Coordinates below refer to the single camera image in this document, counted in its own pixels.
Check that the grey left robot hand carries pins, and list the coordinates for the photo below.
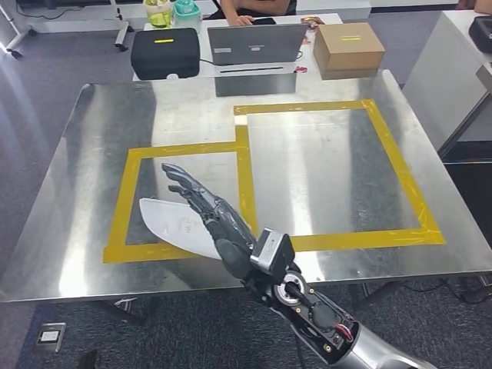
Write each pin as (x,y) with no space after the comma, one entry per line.
(87,360)

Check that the person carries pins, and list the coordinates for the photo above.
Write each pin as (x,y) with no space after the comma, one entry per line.
(484,5)
(253,6)

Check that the yellow tape outline on workbench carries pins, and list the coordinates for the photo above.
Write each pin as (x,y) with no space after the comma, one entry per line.
(246,173)

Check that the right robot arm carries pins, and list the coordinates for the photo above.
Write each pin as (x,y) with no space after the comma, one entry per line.
(330,321)

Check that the black hard case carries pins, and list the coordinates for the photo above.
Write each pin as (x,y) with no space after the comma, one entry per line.
(165,58)

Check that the stainless steel workbench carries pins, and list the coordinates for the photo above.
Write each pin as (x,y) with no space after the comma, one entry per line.
(77,203)

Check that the steel floor socket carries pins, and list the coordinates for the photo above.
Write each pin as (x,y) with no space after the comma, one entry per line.
(50,337)

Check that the teal lidded container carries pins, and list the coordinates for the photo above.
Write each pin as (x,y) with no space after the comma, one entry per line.
(187,18)

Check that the brown cardboard box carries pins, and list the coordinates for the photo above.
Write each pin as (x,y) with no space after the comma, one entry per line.
(348,48)

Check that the grey steel side table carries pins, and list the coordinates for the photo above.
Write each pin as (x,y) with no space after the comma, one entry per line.
(438,91)

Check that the white desk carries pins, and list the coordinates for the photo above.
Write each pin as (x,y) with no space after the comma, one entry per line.
(205,71)

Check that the white plastic shell part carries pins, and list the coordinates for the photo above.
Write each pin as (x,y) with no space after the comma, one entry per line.
(173,226)

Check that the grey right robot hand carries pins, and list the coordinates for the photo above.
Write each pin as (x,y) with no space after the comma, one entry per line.
(230,239)

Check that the grey laptop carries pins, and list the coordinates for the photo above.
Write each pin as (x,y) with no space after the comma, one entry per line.
(255,46)

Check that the white rolling stand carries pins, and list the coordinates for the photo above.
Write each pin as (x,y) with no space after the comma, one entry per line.
(77,24)

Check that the yellow green drink cup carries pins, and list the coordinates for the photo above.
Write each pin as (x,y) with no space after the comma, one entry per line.
(158,15)

